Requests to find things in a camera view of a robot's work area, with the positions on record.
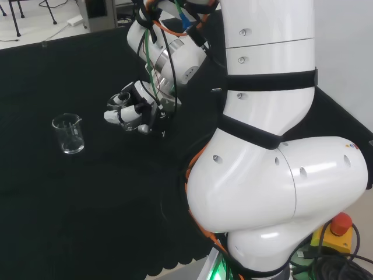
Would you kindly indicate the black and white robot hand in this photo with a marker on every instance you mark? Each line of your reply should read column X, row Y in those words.
column 151, row 116

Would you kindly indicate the clear glass beaker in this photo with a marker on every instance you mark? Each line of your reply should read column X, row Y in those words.
column 70, row 137
column 112, row 102

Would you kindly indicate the black table cloth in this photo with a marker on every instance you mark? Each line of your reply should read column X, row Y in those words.
column 87, row 204

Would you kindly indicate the grey metal cabinet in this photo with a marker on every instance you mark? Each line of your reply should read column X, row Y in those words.
column 99, row 14

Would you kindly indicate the small clear clip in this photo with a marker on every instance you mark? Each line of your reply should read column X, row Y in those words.
column 44, row 44

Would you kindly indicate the black tripod legs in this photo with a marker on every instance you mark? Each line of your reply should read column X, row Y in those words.
column 15, row 17

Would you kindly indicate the yellow box red stop button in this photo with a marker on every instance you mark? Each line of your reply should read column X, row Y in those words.
column 338, row 242

